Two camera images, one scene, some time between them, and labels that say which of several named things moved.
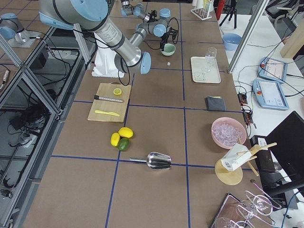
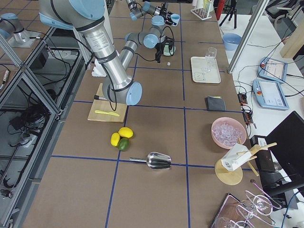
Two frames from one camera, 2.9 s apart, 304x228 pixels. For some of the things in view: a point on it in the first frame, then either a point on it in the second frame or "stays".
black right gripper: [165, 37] to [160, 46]
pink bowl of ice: [226, 132] stays
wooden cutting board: [110, 102] stays
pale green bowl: [169, 49] stays
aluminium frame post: [248, 35] stays
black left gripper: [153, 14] to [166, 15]
